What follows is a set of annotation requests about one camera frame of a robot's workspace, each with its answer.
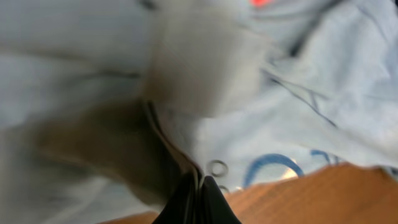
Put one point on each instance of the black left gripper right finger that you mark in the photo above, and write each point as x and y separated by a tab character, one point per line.
213	207

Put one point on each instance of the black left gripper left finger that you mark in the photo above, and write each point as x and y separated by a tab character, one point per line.
180	209

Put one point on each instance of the light blue t-shirt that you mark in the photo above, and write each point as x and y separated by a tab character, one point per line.
107	105

